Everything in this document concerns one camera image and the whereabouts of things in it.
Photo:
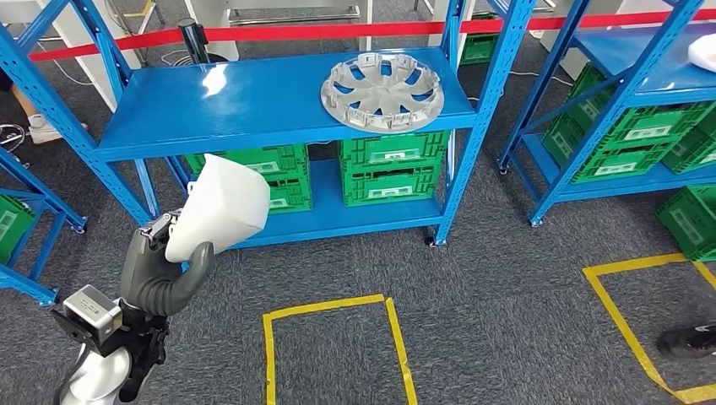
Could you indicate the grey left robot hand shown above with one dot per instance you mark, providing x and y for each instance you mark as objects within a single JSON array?
[{"x": 145, "y": 279}]

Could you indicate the white plastic car part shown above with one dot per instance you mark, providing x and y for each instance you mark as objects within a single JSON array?
[
  {"x": 224, "y": 207},
  {"x": 704, "y": 53}
]

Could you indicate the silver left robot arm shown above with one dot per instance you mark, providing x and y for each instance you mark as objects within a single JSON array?
[{"x": 95, "y": 380}]

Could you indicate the person's white shoe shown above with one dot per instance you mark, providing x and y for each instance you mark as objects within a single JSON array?
[{"x": 45, "y": 131}]

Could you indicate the yellow floor tape square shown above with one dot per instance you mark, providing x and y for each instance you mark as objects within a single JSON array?
[
  {"x": 632, "y": 264},
  {"x": 324, "y": 306}
]

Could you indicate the chrome chair base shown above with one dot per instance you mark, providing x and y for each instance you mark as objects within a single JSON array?
[{"x": 11, "y": 134}]

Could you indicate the person's leg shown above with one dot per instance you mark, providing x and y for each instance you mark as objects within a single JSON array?
[{"x": 25, "y": 103}]

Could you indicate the white cabinet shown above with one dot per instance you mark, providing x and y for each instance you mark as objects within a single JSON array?
[{"x": 61, "y": 33}]

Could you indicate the white table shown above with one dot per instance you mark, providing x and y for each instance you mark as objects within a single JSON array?
[{"x": 218, "y": 17}]

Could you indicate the silver wheel cover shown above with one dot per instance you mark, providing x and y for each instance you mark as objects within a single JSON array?
[{"x": 383, "y": 92}]

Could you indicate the red barrier belt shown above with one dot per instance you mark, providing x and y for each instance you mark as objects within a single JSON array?
[{"x": 335, "y": 29}]

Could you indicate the person's black shoe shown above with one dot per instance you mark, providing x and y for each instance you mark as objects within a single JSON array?
[{"x": 688, "y": 341}]

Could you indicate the black stanchion post with base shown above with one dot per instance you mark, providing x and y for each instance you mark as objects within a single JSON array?
[{"x": 193, "y": 39}]

